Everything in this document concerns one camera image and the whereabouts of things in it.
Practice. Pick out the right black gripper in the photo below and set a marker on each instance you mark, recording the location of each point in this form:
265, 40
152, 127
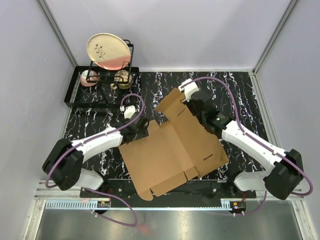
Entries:
188, 104

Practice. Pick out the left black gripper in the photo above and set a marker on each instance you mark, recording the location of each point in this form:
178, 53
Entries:
142, 133

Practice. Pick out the brown cardboard box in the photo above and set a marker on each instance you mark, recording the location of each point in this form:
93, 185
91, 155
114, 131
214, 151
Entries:
173, 152

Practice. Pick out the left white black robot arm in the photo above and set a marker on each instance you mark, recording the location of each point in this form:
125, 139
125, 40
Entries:
64, 164

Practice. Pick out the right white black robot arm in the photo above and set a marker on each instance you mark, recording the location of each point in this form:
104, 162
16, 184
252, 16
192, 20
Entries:
282, 169

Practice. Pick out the left small control box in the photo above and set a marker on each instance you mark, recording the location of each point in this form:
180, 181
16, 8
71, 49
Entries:
103, 204

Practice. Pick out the small control box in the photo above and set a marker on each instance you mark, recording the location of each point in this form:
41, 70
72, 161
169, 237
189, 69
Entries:
103, 204
239, 206

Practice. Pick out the right small control box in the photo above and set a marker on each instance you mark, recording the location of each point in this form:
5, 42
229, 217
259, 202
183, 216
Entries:
239, 206

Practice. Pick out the beige ceramic cup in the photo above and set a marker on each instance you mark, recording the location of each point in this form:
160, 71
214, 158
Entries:
123, 80

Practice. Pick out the pink white ceramic cup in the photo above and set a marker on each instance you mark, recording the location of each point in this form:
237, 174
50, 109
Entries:
89, 78

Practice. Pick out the cream pink floral plate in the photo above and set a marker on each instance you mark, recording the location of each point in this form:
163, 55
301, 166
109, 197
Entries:
108, 51

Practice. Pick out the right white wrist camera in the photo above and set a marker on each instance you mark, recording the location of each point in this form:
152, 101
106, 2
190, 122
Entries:
188, 87

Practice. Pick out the black wire dish rack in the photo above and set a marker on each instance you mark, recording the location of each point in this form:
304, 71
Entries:
79, 96

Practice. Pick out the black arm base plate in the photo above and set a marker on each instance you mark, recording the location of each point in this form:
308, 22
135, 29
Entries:
218, 189

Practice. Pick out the slotted aluminium rail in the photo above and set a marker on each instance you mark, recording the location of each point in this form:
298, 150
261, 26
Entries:
92, 205

